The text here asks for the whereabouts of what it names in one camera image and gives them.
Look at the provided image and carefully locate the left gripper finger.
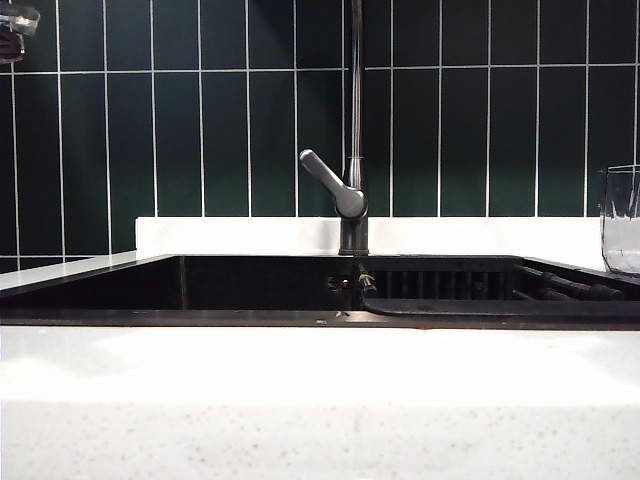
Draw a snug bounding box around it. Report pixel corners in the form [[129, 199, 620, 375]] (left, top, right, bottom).
[[0, 6, 42, 36], [0, 34, 27, 64]]

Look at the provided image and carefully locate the dark metal kitchen faucet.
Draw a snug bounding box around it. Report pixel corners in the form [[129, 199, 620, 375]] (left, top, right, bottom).
[[298, 0, 370, 257]]

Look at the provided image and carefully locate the clear glass mug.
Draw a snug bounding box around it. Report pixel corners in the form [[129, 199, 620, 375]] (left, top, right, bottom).
[[598, 163, 640, 280]]

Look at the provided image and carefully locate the black sink basin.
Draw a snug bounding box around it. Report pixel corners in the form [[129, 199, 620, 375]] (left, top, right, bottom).
[[0, 254, 640, 331]]

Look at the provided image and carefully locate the small black yellow sink fitting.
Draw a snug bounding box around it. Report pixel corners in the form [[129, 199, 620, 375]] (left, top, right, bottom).
[[356, 263, 378, 299]]

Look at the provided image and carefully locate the black slatted sink rack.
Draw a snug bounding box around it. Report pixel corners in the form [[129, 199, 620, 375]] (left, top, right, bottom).
[[362, 263, 640, 318]]

